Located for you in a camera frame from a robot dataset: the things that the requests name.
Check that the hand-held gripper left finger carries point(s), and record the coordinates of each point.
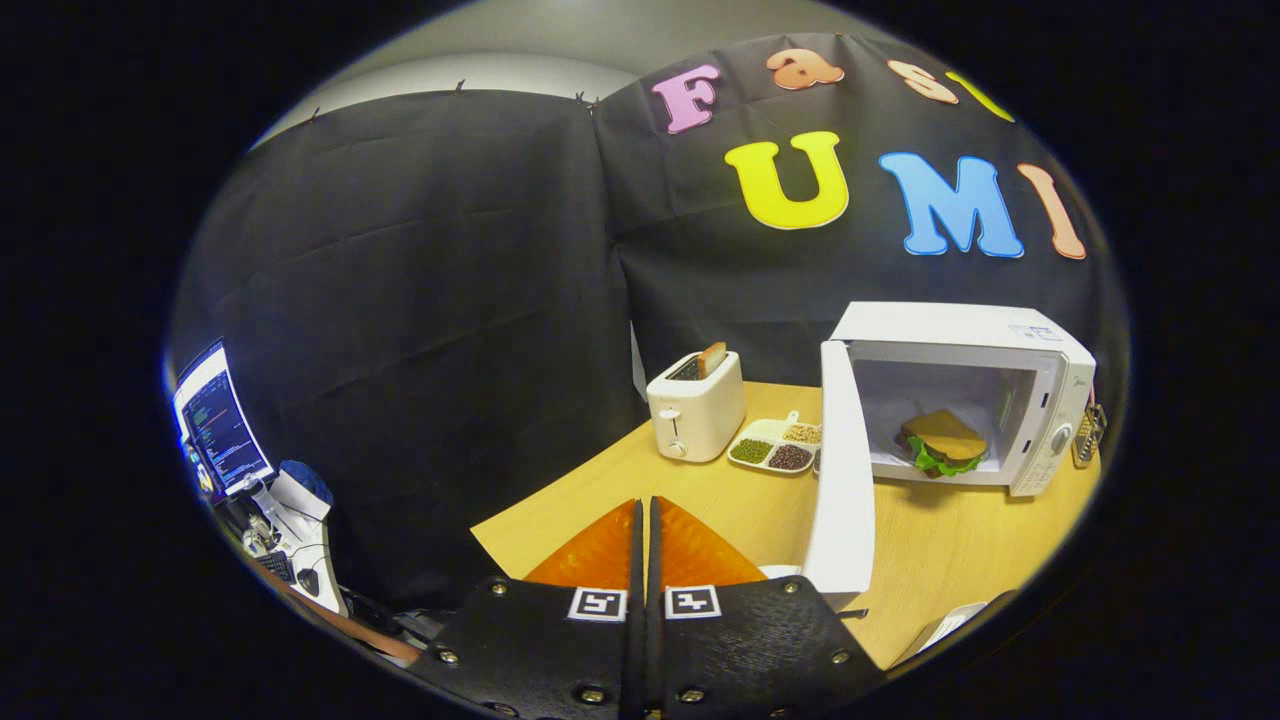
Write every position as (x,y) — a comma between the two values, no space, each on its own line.
(540,650)

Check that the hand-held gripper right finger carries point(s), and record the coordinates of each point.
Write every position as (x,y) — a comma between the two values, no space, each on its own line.
(750,650)

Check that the sandwich with green lettuce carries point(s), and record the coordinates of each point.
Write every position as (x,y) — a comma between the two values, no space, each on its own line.
(945,435)

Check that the white microwave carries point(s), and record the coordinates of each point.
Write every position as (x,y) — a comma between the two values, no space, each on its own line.
(950,325)

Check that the white flat dish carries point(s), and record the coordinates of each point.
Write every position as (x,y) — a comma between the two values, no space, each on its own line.
(940,628)

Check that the divided white bean dish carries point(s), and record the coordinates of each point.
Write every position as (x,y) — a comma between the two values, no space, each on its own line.
(775,440)

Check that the cream toaster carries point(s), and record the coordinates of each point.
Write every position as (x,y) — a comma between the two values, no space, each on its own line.
(700,415)

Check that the black computer mouse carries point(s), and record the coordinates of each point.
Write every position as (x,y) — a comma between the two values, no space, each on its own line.
(309,582)

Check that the black keyboard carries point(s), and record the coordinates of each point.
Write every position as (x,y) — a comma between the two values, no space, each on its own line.
(277,566)

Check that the blue cloth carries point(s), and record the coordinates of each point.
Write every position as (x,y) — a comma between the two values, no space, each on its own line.
(308,480)

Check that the brown toast slice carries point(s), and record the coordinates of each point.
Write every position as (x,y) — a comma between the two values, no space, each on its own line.
(712,358)

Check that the black backdrop cloth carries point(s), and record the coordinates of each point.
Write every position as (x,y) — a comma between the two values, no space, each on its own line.
(420,300)

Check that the computer monitor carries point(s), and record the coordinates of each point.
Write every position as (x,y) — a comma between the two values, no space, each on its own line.
(220,425)

